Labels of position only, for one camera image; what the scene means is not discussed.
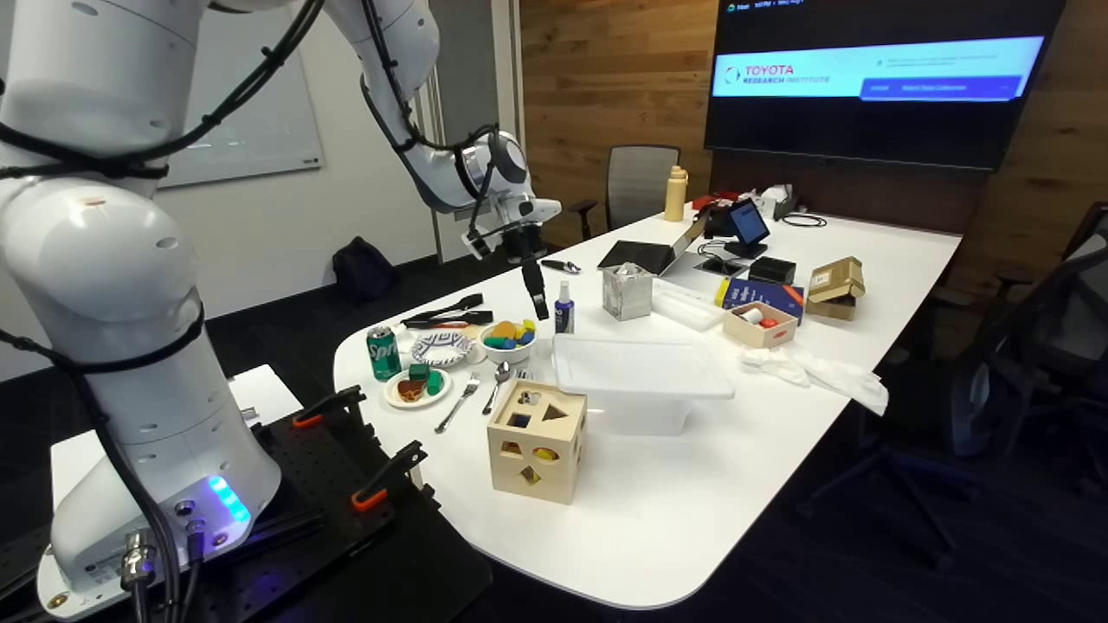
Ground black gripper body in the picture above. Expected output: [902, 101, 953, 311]
[506, 218, 550, 280]

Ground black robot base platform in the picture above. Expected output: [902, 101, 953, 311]
[168, 393, 489, 623]

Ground clear plastic container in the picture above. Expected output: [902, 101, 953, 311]
[584, 388, 709, 445]

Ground small clear blue bottle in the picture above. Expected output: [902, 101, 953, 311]
[550, 280, 577, 340]

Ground bowl of colourful toys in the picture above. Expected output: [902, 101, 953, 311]
[476, 318, 542, 367]

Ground black utensil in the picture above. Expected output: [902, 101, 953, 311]
[405, 307, 497, 337]

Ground black tongs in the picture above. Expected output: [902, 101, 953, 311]
[397, 290, 489, 329]

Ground silver spoon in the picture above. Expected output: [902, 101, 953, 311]
[476, 360, 515, 419]

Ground black notebook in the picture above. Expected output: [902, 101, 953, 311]
[595, 240, 680, 277]

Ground white patterned plate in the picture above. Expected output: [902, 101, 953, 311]
[408, 329, 476, 373]

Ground grey office chair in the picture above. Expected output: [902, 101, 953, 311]
[574, 143, 684, 244]

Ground silver fork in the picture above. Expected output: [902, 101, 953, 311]
[431, 378, 482, 437]

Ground small white plate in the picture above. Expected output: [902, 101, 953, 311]
[382, 363, 458, 411]

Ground wooden shape sorter cube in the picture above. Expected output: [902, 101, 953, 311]
[484, 378, 593, 510]

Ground clear plastic tray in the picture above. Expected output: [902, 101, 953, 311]
[650, 277, 729, 337]

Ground yellow mustard bottle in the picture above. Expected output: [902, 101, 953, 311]
[661, 162, 693, 227]

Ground green soda can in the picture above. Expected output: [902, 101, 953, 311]
[364, 327, 405, 383]

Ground black bag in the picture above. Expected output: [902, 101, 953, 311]
[330, 236, 397, 306]

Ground small wooden tray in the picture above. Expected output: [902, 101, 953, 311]
[720, 302, 798, 355]

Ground tablet on stand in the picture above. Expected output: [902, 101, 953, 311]
[722, 199, 776, 265]

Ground blue box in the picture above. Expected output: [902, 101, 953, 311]
[716, 273, 807, 327]

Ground small black box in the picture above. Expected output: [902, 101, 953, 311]
[744, 253, 798, 289]

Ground white crumpled cloth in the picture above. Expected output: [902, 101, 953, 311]
[747, 179, 798, 222]

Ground white plastic bag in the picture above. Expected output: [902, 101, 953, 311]
[738, 343, 892, 419]

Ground gold cardboard box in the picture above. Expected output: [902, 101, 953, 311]
[803, 253, 870, 327]

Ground black office chair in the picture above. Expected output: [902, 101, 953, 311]
[895, 200, 1108, 512]

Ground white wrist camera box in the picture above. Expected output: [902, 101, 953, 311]
[461, 227, 500, 265]

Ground black clamp orange handle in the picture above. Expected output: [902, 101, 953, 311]
[343, 437, 430, 515]
[253, 382, 370, 445]

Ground black cable loop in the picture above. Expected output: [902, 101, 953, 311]
[772, 205, 829, 231]

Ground wall television screen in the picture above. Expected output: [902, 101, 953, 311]
[704, 0, 1068, 178]

